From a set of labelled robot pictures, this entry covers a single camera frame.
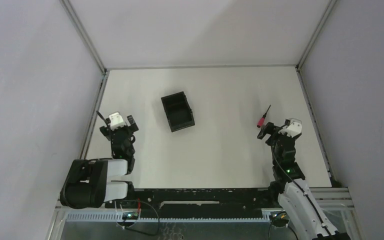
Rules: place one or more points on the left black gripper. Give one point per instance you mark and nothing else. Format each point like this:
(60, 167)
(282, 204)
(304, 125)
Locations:
(119, 130)

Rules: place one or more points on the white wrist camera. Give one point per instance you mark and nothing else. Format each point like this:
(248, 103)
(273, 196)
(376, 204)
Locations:
(292, 128)
(116, 121)

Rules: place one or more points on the red handled screwdriver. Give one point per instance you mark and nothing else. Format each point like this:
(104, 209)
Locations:
(261, 121)

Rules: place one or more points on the black plastic bin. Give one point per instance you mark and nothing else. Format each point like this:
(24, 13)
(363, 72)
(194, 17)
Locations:
(178, 111)

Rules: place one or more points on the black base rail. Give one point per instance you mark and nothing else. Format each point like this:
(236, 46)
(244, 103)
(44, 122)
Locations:
(197, 203)

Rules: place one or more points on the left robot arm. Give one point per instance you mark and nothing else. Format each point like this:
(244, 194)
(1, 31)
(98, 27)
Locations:
(88, 183)

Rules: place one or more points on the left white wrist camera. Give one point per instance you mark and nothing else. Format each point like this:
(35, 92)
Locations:
(116, 121)

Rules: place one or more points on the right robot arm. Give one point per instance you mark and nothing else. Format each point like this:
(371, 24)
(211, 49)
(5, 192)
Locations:
(290, 188)

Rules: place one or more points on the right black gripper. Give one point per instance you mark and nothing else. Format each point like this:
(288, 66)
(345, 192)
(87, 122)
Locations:
(269, 129)

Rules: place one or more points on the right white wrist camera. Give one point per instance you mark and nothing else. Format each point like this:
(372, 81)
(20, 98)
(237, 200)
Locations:
(292, 128)

